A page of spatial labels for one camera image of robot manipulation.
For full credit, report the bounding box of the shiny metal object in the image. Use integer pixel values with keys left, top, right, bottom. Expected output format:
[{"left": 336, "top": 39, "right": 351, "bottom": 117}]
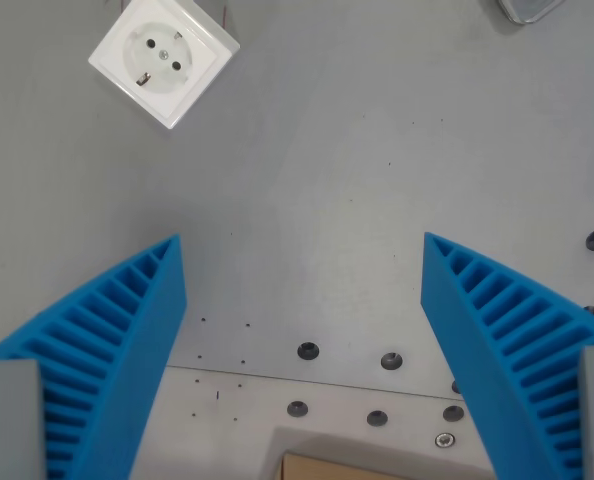
[{"left": 494, "top": 0, "right": 566, "bottom": 25}]

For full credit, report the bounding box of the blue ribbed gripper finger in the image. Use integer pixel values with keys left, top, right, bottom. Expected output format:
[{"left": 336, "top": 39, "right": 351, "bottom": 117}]
[
  {"left": 0, "top": 233, "right": 186, "bottom": 480},
  {"left": 420, "top": 231, "right": 594, "bottom": 480}
]

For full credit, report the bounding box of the light wooden panel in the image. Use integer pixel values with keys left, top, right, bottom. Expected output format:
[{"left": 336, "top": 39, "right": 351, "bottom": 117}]
[{"left": 279, "top": 451, "right": 496, "bottom": 480}]

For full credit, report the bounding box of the white wall socket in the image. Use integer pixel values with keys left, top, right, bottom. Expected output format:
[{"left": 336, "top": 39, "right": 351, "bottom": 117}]
[{"left": 87, "top": 0, "right": 241, "bottom": 131}]

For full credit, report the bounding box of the light grey frame plate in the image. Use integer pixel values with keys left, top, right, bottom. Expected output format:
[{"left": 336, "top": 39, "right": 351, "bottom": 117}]
[{"left": 258, "top": 425, "right": 493, "bottom": 480}]

